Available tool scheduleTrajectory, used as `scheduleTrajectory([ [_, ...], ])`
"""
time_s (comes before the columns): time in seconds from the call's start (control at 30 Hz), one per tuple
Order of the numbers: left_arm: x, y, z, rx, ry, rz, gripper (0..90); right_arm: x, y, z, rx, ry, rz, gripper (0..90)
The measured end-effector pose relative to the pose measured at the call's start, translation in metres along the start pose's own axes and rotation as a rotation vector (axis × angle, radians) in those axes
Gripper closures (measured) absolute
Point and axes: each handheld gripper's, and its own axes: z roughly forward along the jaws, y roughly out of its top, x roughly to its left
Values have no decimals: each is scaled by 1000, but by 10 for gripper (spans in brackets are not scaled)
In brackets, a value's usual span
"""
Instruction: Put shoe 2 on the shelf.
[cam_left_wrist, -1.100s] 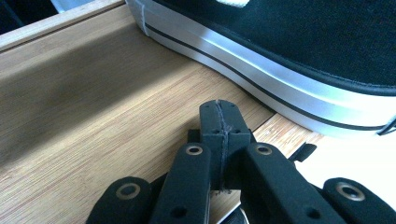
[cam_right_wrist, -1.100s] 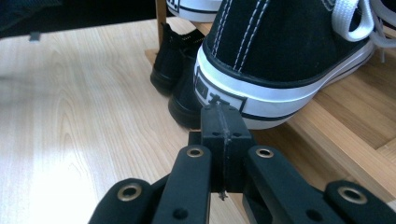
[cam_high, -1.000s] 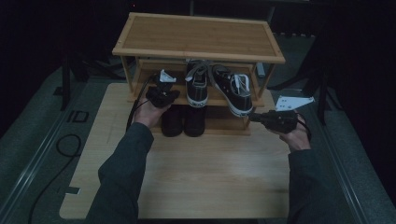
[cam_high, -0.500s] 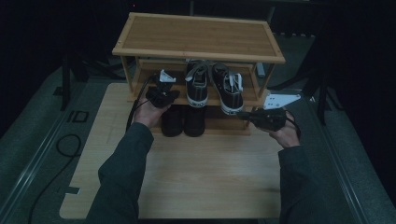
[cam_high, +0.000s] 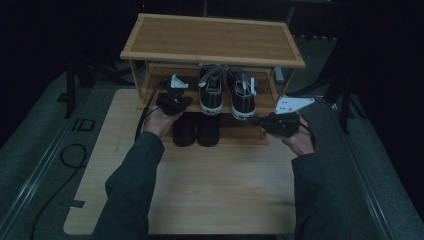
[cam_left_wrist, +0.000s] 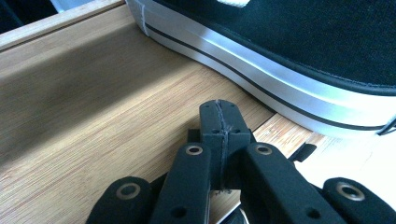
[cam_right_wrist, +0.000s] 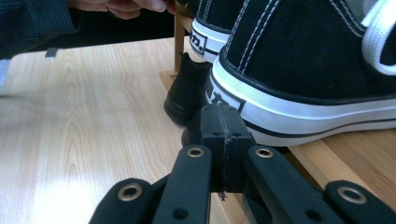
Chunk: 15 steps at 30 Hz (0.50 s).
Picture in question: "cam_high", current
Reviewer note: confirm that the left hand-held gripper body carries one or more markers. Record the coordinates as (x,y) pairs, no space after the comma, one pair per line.
(170,101)

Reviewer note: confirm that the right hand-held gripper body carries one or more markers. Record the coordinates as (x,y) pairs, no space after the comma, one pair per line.
(283,125)

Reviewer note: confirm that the black white laced sneaker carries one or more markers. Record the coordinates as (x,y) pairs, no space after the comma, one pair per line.
(211,93)
(241,96)

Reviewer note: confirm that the black slip-on shoe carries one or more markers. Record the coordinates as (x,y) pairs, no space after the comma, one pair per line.
(185,133)
(208,131)

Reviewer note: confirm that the wooden shoe rack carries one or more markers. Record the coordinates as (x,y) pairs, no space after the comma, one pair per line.
(213,40)

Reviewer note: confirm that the person's left hand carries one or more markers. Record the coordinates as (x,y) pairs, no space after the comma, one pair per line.
(160,121)

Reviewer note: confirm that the person's right hand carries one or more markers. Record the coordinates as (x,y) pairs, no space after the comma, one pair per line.
(300,141)

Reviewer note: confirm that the black metal stand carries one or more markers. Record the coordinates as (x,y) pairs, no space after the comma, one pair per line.
(70,90)
(345,106)

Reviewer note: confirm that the grey post foot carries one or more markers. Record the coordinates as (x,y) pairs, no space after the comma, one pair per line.
(279,76)

